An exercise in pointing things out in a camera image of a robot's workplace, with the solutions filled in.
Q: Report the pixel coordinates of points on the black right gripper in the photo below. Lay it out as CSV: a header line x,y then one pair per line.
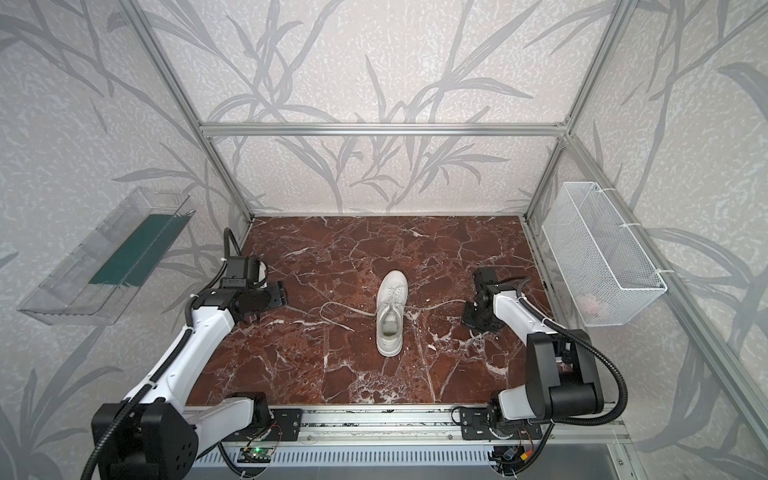
x,y
480,315

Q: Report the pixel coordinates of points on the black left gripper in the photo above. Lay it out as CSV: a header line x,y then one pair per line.
x,y
274,294

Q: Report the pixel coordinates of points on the white sneaker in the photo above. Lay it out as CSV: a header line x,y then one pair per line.
x,y
390,306

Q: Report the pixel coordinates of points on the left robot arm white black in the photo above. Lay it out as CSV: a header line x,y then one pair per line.
x,y
149,434

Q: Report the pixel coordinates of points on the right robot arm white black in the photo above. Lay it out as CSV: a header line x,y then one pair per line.
x,y
561,375

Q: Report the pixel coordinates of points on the pink object in basket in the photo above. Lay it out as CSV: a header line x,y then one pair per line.
x,y
592,305

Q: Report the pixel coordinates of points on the green circuit board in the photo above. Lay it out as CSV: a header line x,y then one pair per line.
x,y
255,455

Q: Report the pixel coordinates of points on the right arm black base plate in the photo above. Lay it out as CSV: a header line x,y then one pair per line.
x,y
486,423

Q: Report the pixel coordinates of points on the white wire mesh basket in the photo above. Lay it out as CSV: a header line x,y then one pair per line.
x,y
597,253

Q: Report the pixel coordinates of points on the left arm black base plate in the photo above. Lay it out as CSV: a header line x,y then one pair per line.
x,y
282,425

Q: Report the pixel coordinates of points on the clear plastic wall tray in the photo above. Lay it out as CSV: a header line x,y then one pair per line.
x,y
95,283

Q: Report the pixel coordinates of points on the aluminium frame rail base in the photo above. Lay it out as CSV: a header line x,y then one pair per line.
x,y
386,424

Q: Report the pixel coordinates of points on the aluminium frame crossbar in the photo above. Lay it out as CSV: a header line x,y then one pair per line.
x,y
382,129

